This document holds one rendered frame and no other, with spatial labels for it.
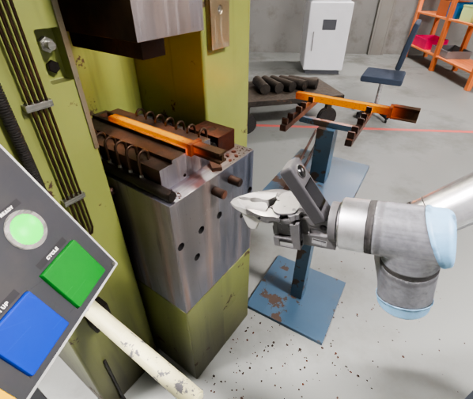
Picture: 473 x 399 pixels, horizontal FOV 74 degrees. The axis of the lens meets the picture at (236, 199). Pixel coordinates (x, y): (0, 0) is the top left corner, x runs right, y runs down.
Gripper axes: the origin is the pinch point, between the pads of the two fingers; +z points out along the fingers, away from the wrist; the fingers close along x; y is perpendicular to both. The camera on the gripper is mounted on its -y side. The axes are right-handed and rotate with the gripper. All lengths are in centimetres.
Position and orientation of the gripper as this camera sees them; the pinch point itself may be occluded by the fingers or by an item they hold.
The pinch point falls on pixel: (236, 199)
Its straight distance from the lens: 62.7
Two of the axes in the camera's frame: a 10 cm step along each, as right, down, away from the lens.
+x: 4.4, -5.5, 7.1
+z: -8.8, -1.1, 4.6
